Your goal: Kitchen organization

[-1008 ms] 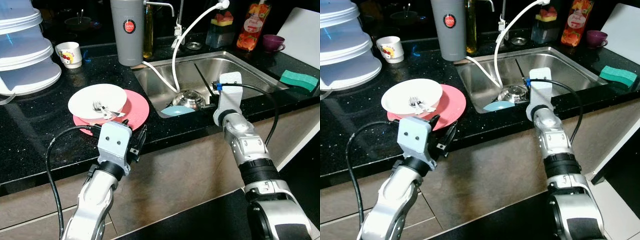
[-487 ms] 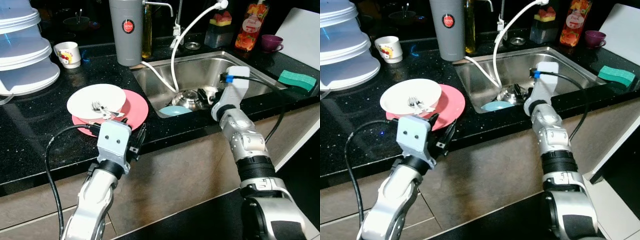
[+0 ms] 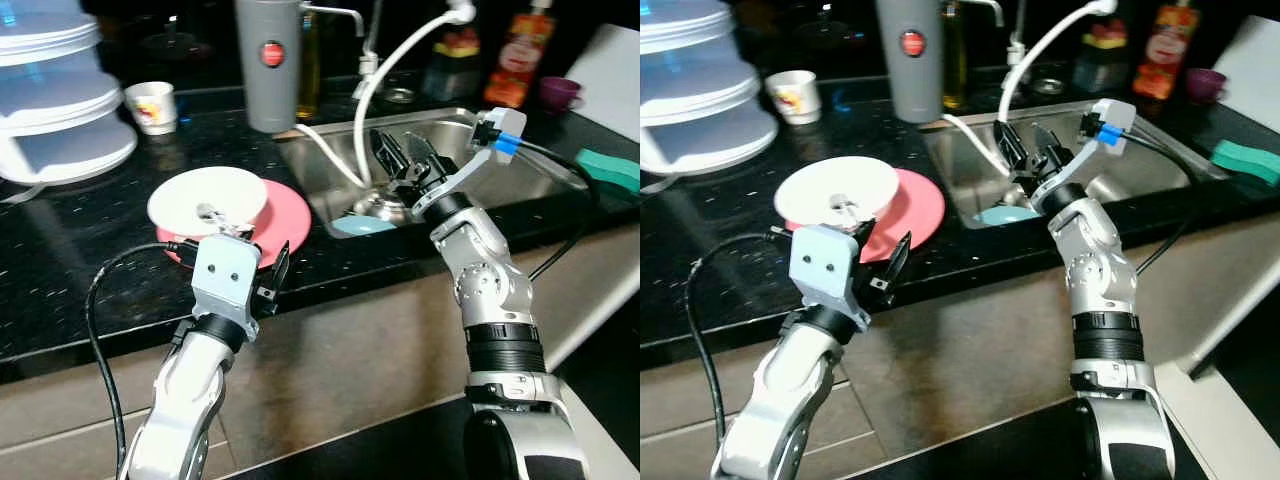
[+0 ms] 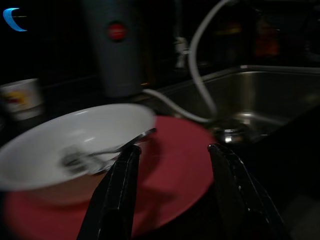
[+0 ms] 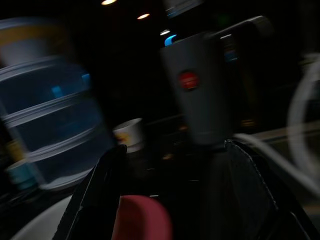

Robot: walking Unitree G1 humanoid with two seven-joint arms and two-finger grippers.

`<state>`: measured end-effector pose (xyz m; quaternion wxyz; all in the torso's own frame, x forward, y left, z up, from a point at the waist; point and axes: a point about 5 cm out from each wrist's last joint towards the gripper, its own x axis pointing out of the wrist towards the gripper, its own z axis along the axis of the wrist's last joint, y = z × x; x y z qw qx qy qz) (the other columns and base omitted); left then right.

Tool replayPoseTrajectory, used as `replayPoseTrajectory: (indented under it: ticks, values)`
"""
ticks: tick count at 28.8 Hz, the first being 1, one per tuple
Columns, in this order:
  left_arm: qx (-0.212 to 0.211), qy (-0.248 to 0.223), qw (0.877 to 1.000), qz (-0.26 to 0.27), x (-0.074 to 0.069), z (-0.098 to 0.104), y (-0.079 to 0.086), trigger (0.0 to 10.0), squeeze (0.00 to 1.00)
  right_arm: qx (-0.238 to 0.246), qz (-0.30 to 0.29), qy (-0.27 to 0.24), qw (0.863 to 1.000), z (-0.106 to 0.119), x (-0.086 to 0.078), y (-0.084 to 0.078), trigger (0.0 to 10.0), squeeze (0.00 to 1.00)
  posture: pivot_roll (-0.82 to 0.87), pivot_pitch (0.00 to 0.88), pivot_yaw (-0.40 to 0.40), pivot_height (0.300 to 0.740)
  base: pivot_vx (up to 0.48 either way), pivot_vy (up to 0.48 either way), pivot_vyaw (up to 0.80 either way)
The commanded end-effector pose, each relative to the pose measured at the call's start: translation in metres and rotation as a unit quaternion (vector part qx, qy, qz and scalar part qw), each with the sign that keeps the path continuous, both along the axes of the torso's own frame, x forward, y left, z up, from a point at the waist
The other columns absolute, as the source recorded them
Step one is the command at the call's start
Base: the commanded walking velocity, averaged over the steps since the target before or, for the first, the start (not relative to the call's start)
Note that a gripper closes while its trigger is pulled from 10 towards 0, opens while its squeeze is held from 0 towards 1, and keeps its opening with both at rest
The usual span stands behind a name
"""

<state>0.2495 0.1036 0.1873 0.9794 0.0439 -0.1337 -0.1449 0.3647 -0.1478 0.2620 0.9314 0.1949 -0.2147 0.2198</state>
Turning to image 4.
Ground stainless steel sink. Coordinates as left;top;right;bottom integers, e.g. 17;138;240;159
154;64;320;146

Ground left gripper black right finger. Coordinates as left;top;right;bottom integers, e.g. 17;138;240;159
207;143;288;240

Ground pink round plate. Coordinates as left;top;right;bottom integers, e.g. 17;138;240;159
3;115;216;240

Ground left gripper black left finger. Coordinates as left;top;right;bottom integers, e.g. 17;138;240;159
77;144;142;240

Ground white printed mug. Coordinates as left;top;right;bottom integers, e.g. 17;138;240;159
0;78;44;121

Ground thin white hose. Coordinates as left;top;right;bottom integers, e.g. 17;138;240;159
142;88;216;124

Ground metal fork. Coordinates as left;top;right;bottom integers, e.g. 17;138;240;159
61;127;157;176

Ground steel bowl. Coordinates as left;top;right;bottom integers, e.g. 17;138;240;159
211;119;251;145

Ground dark container with colourful lid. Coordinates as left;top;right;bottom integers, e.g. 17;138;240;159
214;21;244;64

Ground orange peach juice carton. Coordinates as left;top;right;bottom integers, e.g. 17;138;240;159
254;13;281;59

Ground thick white hose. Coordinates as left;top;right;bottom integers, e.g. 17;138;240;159
188;0;235;121

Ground grey water filter cylinder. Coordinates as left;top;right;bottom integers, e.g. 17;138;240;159
82;0;149;98

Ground white bowl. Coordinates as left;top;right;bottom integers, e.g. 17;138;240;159
0;103;157;207

